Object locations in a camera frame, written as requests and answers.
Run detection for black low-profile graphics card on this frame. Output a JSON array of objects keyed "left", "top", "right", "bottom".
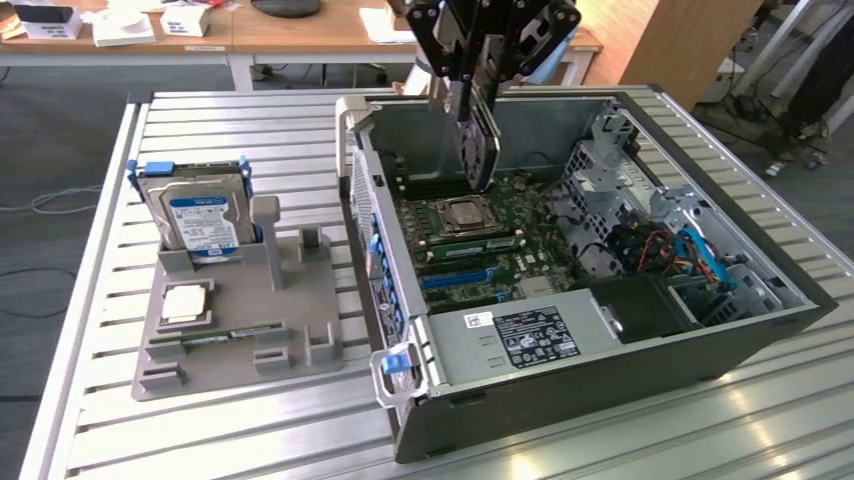
[{"left": 428, "top": 74, "right": 504, "bottom": 195}]

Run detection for white paper stack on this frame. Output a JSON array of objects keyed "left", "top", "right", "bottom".
[{"left": 357, "top": 6, "right": 422, "bottom": 46}]

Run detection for dark round object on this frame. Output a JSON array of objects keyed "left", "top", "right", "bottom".
[{"left": 250, "top": 0, "right": 324, "bottom": 19}]

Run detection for light wooden cabinet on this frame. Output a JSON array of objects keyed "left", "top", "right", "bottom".
[{"left": 578, "top": 0, "right": 765, "bottom": 109}]

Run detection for white device red dot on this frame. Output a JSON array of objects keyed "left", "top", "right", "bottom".
[{"left": 707, "top": 55, "right": 736, "bottom": 105}]

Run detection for silver metal disk bay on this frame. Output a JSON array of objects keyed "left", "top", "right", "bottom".
[{"left": 565, "top": 99, "right": 785, "bottom": 324}]

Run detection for white labelled box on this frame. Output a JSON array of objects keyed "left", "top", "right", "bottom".
[{"left": 158, "top": 3, "right": 211, "bottom": 37}]

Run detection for installed silver CPU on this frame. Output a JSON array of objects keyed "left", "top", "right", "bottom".
[{"left": 452, "top": 202, "right": 489, "bottom": 229}]

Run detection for metal CPU socket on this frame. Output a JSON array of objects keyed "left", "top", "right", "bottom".
[{"left": 432, "top": 197, "right": 498, "bottom": 237}]

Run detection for black wheeled stand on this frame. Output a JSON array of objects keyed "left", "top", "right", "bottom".
[{"left": 763, "top": 74, "right": 835, "bottom": 177}]

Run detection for green motherboard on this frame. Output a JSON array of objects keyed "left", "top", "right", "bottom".
[{"left": 389, "top": 149, "right": 588, "bottom": 309}]

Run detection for white box with roll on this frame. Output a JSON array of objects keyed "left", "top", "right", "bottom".
[{"left": 89, "top": 7, "right": 158, "bottom": 49}]

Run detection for blue expansion slot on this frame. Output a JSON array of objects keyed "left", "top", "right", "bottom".
[{"left": 418, "top": 269, "right": 498, "bottom": 293}]

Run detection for hard disk in blue caddy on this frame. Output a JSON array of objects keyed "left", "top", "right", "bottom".
[{"left": 125, "top": 157, "right": 258, "bottom": 259}]

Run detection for white box with black item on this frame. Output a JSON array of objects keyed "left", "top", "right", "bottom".
[{"left": 13, "top": 2, "right": 85, "bottom": 40}]

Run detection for gray plastic parts rack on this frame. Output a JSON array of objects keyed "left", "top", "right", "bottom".
[{"left": 130, "top": 195, "right": 346, "bottom": 403}]

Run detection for silver power supply unit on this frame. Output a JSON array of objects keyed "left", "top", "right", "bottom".
[{"left": 424, "top": 287, "right": 625, "bottom": 387}]

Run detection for loose silver CPU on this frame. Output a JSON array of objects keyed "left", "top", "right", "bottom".
[{"left": 161, "top": 287, "right": 209, "bottom": 324}]

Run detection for loose green RAM stick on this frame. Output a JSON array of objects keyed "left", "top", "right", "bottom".
[{"left": 146, "top": 324, "right": 281, "bottom": 347}]

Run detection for open black PC case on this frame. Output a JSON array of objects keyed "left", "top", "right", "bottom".
[{"left": 332, "top": 89, "right": 840, "bottom": 465}]

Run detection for white table frame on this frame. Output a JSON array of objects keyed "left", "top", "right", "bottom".
[{"left": 725, "top": 0, "right": 854, "bottom": 101}]

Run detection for red yellow disk power wires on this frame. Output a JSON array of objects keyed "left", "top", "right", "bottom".
[{"left": 630, "top": 228, "right": 709, "bottom": 275}]

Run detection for blue disk data wire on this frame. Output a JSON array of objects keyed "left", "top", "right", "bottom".
[{"left": 671, "top": 227, "right": 735, "bottom": 296}]

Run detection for white floor cable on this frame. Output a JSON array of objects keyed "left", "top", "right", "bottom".
[{"left": 30, "top": 183, "right": 102, "bottom": 216}]

